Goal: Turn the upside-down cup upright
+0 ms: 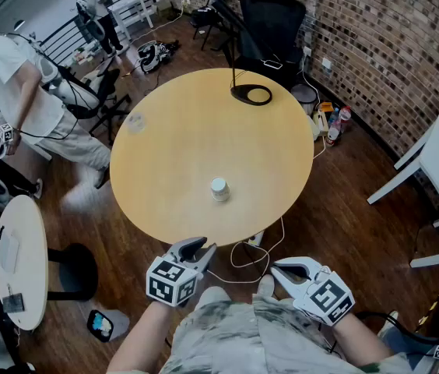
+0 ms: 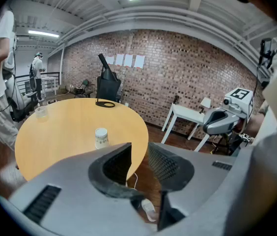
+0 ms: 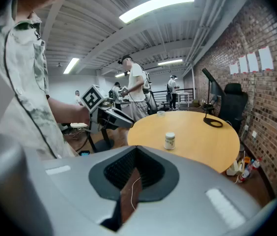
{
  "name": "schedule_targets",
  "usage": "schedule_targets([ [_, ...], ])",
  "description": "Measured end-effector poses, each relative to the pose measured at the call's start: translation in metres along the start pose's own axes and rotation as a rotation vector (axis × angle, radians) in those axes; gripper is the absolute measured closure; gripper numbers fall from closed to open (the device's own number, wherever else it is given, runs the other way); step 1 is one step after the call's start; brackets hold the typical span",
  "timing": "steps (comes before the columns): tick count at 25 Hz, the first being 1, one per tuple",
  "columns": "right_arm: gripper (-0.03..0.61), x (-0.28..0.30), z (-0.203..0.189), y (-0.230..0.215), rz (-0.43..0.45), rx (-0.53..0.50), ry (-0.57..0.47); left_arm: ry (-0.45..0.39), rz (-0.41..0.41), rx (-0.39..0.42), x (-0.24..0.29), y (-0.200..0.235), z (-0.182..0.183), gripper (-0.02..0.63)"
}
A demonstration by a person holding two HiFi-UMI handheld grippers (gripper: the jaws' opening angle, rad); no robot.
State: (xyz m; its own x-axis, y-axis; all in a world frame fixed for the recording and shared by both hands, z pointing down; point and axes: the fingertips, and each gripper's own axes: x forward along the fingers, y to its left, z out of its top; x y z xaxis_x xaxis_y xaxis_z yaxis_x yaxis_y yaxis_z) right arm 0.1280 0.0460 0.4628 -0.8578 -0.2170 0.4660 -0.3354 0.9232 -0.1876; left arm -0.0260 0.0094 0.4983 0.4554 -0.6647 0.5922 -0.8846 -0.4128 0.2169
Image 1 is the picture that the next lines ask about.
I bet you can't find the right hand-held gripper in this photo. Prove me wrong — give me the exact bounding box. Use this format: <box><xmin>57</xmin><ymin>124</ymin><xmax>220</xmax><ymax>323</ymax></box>
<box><xmin>270</xmin><ymin>256</ymin><xmax>356</xmax><ymax>327</ymax></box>

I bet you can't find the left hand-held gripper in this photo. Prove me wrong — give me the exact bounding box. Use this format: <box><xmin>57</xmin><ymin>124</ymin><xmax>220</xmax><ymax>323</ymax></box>
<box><xmin>146</xmin><ymin>236</ymin><xmax>218</xmax><ymax>308</ymax></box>

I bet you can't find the person's left forearm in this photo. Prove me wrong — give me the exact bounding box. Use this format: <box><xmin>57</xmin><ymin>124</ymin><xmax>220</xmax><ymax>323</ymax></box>
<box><xmin>106</xmin><ymin>298</ymin><xmax>174</xmax><ymax>374</ymax></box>

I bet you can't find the person's right forearm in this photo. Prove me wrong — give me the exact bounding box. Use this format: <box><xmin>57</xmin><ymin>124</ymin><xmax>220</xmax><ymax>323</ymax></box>
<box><xmin>332</xmin><ymin>309</ymin><xmax>396</xmax><ymax>366</ymax></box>

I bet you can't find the clear plastic container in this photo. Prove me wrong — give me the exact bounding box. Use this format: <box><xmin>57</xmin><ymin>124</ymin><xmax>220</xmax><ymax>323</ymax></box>
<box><xmin>125</xmin><ymin>111</ymin><xmax>148</xmax><ymax>136</ymax></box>

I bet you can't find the person's pale shoe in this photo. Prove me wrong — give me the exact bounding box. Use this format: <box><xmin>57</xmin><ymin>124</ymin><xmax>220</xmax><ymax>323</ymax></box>
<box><xmin>257</xmin><ymin>273</ymin><xmax>276</xmax><ymax>300</ymax></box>

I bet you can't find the person's patterned pale shirt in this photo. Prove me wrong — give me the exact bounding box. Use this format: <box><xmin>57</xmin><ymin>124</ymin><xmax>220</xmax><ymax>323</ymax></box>
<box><xmin>160</xmin><ymin>285</ymin><xmax>403</xmax><ymax>374</ymax></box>

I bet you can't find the red-labelled plastic bottle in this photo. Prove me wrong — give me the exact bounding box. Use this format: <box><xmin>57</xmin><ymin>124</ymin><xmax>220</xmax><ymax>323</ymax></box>
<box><xmin>325</xmin><ymin>125</ymin><xmax>341</xmax><ymax>148</ymax></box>

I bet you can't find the white jug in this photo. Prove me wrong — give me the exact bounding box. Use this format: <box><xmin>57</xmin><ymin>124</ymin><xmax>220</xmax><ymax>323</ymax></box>
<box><xmin>311</xmin><ymin>110</ymin><xmax>330</xmax><ymax>139</ymax></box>

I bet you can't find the red-capped plastic bottle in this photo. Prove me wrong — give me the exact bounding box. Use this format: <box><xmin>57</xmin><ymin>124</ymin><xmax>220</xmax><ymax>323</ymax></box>
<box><xmin>338</xmin><ymin>105</ymin><xmax>353</xmax><ymax>133</ymax></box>

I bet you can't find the small round white table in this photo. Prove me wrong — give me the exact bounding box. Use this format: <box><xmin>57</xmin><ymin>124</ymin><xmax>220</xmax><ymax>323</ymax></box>
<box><xmin>0</xmin><ymin>195</ymin><xmax>99</xmax><ymax>331</ymax></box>

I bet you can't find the black desk lamp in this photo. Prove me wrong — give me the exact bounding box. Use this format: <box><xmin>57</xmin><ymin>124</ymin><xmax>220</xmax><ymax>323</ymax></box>
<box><xmin>210</xmin><ymin>0</ymin><xmax>274</xmax><ymax>107</ymax></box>

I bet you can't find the grey trash bin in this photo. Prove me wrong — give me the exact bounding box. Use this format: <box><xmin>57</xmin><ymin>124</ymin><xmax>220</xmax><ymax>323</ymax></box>
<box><xmin>290</xmin><ymin>83</ymin><xmax>318</xmax><ymax>115</ymax></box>

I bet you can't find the white paper sheet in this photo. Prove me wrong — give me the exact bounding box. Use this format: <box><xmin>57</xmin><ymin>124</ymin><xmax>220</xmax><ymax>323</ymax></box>
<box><xmin>0</xmin><ymin>229</ymin><xmax>23</xmax><ymax>274</ymax></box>

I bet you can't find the black swivel chair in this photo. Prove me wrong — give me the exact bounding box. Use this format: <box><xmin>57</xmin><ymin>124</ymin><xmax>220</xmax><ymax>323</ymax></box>
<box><xmin>65</xmin><ymin>66</ymin><xmax>132</xmax><ymax>136</ymax></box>

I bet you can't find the grey clipped pad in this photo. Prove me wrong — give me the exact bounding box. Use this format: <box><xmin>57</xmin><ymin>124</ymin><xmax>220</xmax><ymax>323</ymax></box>
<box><xmin>1</xmin><ymin>284</ymin><xmax>25</xmax><ymax>314</ymax></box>

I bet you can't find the headset gear on floor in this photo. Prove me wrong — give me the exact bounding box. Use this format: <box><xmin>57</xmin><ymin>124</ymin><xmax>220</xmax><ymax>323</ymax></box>
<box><xmin>136</xmin><ymin>40</ymin><xmax>182</xmax><ymax>75</ymax></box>

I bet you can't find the black folding chair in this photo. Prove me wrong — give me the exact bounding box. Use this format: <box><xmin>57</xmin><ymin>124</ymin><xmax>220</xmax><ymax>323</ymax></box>
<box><xmin>190</xmin><ymin>0</ymin><xmax>229</xmax><ymax>51</ymax></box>

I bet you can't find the black high-back office chair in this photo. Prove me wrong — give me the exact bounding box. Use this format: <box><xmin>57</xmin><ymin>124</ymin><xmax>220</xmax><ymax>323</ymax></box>
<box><xmin>237</xmin><ymin>0</ymin><xmax>308</xmax><ymax>90</ymax></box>

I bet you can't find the black metal railing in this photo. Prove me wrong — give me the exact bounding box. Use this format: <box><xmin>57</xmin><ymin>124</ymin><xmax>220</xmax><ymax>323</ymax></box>
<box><xmin>39</xmin><ymin>0</ymin><xmax>155</xmax><ymax>68</ymax></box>

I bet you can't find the white square table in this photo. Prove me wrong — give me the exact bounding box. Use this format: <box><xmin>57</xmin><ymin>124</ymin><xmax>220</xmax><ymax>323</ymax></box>
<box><xmin>109</xmin><ymin>0</ymin><xmax>155</xmax><ymax>41</ymax></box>

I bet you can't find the white cable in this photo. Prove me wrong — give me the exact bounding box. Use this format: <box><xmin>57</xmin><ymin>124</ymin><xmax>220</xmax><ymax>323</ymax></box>
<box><xmin>206</xmin><ymin>215</ymin><xmax>286</xmax><ymax>284</ymax></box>

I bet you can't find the thick black cable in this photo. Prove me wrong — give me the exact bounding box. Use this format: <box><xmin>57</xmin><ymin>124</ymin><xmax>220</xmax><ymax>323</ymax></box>
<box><xmin>354</xmin><ymin>310</ymin><xmax>439</xmax><ymax>347</ymax></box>

